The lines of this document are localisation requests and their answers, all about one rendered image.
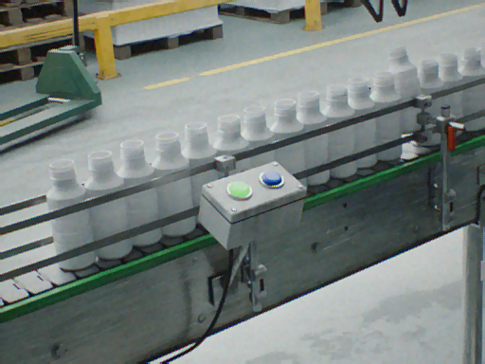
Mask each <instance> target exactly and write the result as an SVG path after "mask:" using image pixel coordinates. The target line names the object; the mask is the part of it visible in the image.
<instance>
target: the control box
mask: <svg viewBox="0 0 485 364"><path fill-rule="evenodd" d="M269 171H272V172H278V173H279V174H280V175H281V178H282V180H281V183H280V184H279V185H267V184H266V183H264V181H262V180H261V177H262V175H263V174H264V172H269ZM236 181H242V182H244V183H245V184H246V185H248V187H249V189H250V191H249V194H247V195H246V196H236V195H234V194H232V193H231V192H230V191H229V186H230V185H231V184H232V183H233V182H236ZM305 196H306V188H305V187H304V186H303V185H302V184H301V183H299V181H297V180H296V178H294V177H293V176H292V175H291V174H290V173H289V172H287V171H286V170H285V169H283V167H282V166H281V165H279V164H278V163H277V162H271V163H269V164H267V165H262V166H260V167H258V168H256V169H252V170H248V171H246V172H242V173H238V174H233V175H231V176H229V177H227V178H222V179H220V180H217V181H213V182H210V183H208V184H206V185H204V186H203V187H202V195H201V206H200V211H199V217H198V221H199V222H200V223H201V224H202V225H203V226H204V227H205V228H207V230H208V231H209V232H210V234H211V235H213V237H214V238H215V239H217V241H218V242H220V244H221V245H223V247H224V248H226V250H229V264H228V269H227V273H225V274H223V275H222V276H220V277H216V278H214V279H212V280H211V286H212V293H213V306H215V307H216V306H217V305H219V307H218V309H217V313H216V315H215V317H214V319H213V321H212V322H211V324H210V326H209V328H207V331H206V332H205V333H204V335H203V336H202V337H201V338H200V339H199V340H198V341H197V342H196V343H195V344H193V345H192V346H191V347H189V348H187V349H186V350H185V351H183V352H182V353H180V354H177V355H175V356H171V357H169V358H168V359H166V360H163V361H162V362H160V363H156V364H167V363H170V362H172V361H173V360H176V359H178V358H179V357H181V356H184V355H186V354H188V353H190V352H191V351H192V350H194V349H195V348H197V347H198V346H199V345H200V344H202V342H203V341H204V340H205V339H206V338H207V336H208V335H209V334H210V332H211V331H212V329H213V327H214V325H215V324H216V323H217V320H218V318H219V316H220V314H221V312H222V310H223V305H224V303H225V302H229V301H230V300H233V299H236V298H238V297H239V284H238V276H237V270H238V269H239V266H240V264H241V263H242V261H243V257H244V255H245V252H246V251H247V249H248V242H252V241H255V240H256V239H260V238H261V237H264V236H266V235H270V234H272V233H274V232H278V231H280V230H282V229H284V228H289V227H290V226H295V225H296V224H299V221H300V218H301V214H302V208H303V204H304V200H305ZM237 246H239V249H238V251H237V253H236V256H235V258H234V259H233V256H234V248H235V247H237Z"/></svg>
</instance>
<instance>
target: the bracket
mask: <svg viewBox="0 0 485 364"><path fill-rule="evenodd" d="M413 99H415V105H414V106H413V107H414V108H420V109H421V112H420V113H419V114H418V115H417V123H418V124H420V125H421V128H422V129H421V130H420V131H418V132H413V134H415V140H413V141H414V142H416V143H421V144H424V143H427V142H430V141H432V131H431V130H425V125H427V124H436V131H437V134H440V180H441V188H437V169H434V170H431V171H430V185H433V187H434V191H431V192H430V207H434V211H436V212H438V213H440V215H439V221H440V223H441V229H442V230H445V231H446V230H449V229H450V224H451V223H454V222H455V221H456V220H457V216H456V215H455V214H454V200H456V198H457V195H456V193H455V191H453V190H452V189H450V151H451V152H453V151H454V150H455V149H456V146H457V130H459V131H461V132H465V131H466V126H465V125H462V124H459V123H456V118H455V116H454V115H452V114H450V105H449V104H443V105H441V106H440V117H438V118H432V114H430V113H427V112H425V111H424V108H428V107H431V106H432V96H429V95H423V94H421V95H418V96H415V97H413ZM213 159H214V160H216V167H217V169H215V170H216V171H218V172H222V173H225V176H223V177H220V179H222V178H227V177H229V176H231V175H230V174H229V172H230V171H233V170H235V169H236V157H234V156H232V155H220V156H218V157H216V158H213ZM437 191H440V193H439V200H440V202H441V209H438V208H437ZM244 258H245V264H243V265H242V281H243V282H247V286H248V287H249V288H250V289H251V292H250V293H249V294H248V298H249V300H250V302H252V310H253V311H254V312H260V311H261V309H262V308H261V304H262V303H264V302H267V301H268V292H267V290H266V289H265V279H264V277H266V274H267V273H266V272H267V269H266V267H264V265H263V264H258V245H257V239H256V240H255V241H252V242H248V249H247V251H246V252H245V255H244Z"/></svg>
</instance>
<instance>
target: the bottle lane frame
mask: <svg viewBox="0 0 485 364"><path fill-rule="evenodd" d="M481 165H485V135H482V136H473V139H469V140H466V141H464V142H461V141H460V142H459V144H457V146H456V149H455V150H454V151H453V152H451V151H450V189H452V190H453V191H455V193H456V195H457V198H456V200H454V214H455V215H456V216H457V220H456V221H455V222H454V223H451V224H450V229H449V230H446V231H445V230H442V229H441V223H440V221H439V215H440V213H438V212H436V211H434V207H430V192H431V191H434V187H433V185H430V171H431V170H434V169H437V188H441V180H440V151H437V152H434V151H433V153H432V154H430V155H424V156H420V155H419V158H418V159H414V160H411V161H409V162H407V161H405V162H404V164H402V165H397V166H395V167H392V166H390V169H386V170H385V171H382V172H375V174H371V175H369V176H367V177H364V178H363V177H360V179H358V180H357V181H352V182H350V183H346V182H344V185H342V186H340V187H338V188H334V189H331V188H328V190H327V191H324V192H322V193H320V194H312V197H308V198H306V199H305V200H304V204H303V208H302V214H301V218H300V221H299V224H296V225H295V226H290V227H288V228H284V229H282V230H280V231H278V232H274V233H272V234H270V235H266V236H264V237H261V238H260V239H257V245H258V264H263V265H264V267H266V269H267V272H266V273H267V274H266V277H264V279H265V289H266V290H267V292H268V301H267V302H264V303H262V304H261V308H262V309H261V311H260V312H254V311H253V310H252V302H250V300H249V298H248V294H249V293H250V292H251V289H250V288H249V287H248V286H247V282H243V268H242V266H243V264H245V258H242V263H241V264H240V266H239V269H238V270H237V276H238V284H239V297H238V298H236V299H233V300H230V301H229V302H225V303H224V305H223V310H222V312H221V314H220V316H219V318H218V320H217V323H216V324H215V325H214V327H213V329H212V331H211V332H210V334H209V335H208V336H207V337H211V336H213V335H215V334H218V333H220V332H222V331H225V330H226V329H228V328H232V327H233V326H236V325H237V324H241V323H243V322H244V321H248V320H249V319H253V318H254V317H257V316H258V315H262V314H264V313H265V312H269V311H271V310H273V309H274V308H278V307H280V306H281V305H284V304H286V303H287V302H291V301H293V300H296V299H299V298H301V297H302V296H306V295H308V294H310V293H313V292H314V291H316V290H318V289H322V288H323V287H325V286H328V285H330V284H332V283H335V282H338V281H340V280H344V279H345V278H347V277H350V276H351V275H353V274H357V273H359V272H360V271H362V270H366V269H367V268H370V267H373V266H375V265H377V264H380V263H382V262H383V261H387V260H388V259H391V258H394V257H396V256H398V255H399V254H400V255H402V254H403V253H405V252H407V251H409V250H411V249H413V248H416V247H418V246H420V245H424V244H426V243H428V242H431V241H434V240H435V239H439V238H440V237H441V236H443V235H447V234H448V233H450V232H453V231H456V230H457V229H461V228H463V227H466V226H469V225H471V224H472V223H475V222H477V221H479V194H480V192H481V191H482V188H483V186H484V185H485V184H482V185H478V169H479V166H481ZM184 240H185V242H184V243H182V244H179V245H175V246H172V247H166V246H163V245H162V246H163V247H164V249H163V250H161V251H157V252H155V253H154V254H143V253H142V252H141V253H142V254H143V258H139V259H137V260H134V261H130V262H128V263H125V262H124V261H121V265H119V266H117V267H113V268H111V269H108V270H102V269H100V268H99V273H98V274H95V275H92V276H90V277H86V278H84V279H82V278H80V277H76V276H75V277H76V278H77V280H76V281H75V282H72V283H68V284H67V285H64V286H56V285H54V284H53V283H52V285H53V286H54V289H53V290H49V291H47V292H45V293H41V294H39V295H38V296H34V295H32V294H31V293H28V295H29V298H28V299H27V300H21V301H19V302H15V303H13V304H8V303H7V302H4V304H5V306H4V307H2V308H1V309H0V364H147V363H151V362H153V361H154V360H157V359H159V358H161V357H162V356H166V355H168V354H172V353H174V352H176V351H178V350H182V349H183V348H185V347H188V346H189V345H191V344H194V343H196V342H197V341H198V340H199V339H200V338H201V337H202V336H203V335H204V333H205V332H206V331H207V328H209V326H210V324H211V322H212V321H213V319H214V317H215V315H216V313H217V309H218V307H219V305H217V306H216V307H215V306H213V293H212V286H211V280H212V279H214V278H216V277H220V276H222V275H223V274H225V273H227V269H228V264H229V250H226V248H224V247H223V245H221V244H220V242H218V241H217V239H215V238H214V237H213V235H211V234H210V233H207V232H204V235H202V236H200V237H198V238H196V239H191V240H187V239H184Z"/></svg>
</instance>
